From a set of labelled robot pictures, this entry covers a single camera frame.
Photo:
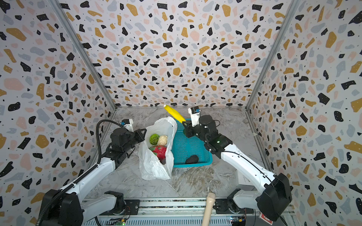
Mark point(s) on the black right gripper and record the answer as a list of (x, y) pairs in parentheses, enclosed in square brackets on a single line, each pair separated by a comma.
[(189, 129)]

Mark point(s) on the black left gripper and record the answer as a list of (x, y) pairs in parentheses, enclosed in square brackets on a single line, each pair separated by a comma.
[(140, 137)]

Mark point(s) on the green custard apple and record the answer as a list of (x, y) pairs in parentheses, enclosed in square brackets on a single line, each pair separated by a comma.
[(154, 138)]

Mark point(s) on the pink dragon fruit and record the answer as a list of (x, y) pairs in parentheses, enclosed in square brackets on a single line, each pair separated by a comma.
[(159, 151)]

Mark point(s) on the teal plastic basket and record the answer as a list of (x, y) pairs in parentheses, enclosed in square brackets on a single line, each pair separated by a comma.
[(183, 148)]

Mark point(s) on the yellow banana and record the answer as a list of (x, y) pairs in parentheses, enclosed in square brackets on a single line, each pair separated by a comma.
[(176, 115)]

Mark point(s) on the dark brown avocado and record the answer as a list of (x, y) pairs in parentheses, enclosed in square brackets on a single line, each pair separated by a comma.
[(194, 159)]

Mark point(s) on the white plastic bag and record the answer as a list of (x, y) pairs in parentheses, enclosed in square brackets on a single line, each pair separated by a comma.
[(150, 166)]

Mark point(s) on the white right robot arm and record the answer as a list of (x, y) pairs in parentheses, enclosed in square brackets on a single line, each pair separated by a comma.
[(272, 193)]

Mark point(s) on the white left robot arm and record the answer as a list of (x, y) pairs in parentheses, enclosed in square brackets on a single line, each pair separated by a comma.
[(66, 206)]

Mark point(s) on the white box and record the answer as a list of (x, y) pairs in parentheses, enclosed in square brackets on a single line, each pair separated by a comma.
[(242, 180)]

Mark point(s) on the red label card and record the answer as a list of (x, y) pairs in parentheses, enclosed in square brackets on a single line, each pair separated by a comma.
[(265, 219)]

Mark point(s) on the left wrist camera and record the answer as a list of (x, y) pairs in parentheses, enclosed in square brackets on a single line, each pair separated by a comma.
[(128, 124)]

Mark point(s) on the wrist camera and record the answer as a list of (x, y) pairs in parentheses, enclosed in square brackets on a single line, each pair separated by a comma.
[(128, 124), (194, 115)]

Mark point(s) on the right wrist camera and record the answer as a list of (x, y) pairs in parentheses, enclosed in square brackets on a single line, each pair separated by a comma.
[(194, 115)]

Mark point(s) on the beige wooden handle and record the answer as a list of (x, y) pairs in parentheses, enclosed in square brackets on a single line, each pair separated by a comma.
[(210, 201)]

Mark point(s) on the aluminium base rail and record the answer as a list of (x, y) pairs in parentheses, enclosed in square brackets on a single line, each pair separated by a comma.
[(177, 212)]

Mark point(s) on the metal corner post right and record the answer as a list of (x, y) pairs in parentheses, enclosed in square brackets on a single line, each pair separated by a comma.
[(274, 49)]

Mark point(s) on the metal corner post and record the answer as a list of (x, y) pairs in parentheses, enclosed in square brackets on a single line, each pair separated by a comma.
[(56, 7), (274, 49)]

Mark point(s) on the metal corner post left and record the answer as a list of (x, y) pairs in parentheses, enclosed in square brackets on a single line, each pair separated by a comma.
[(56, 7)]

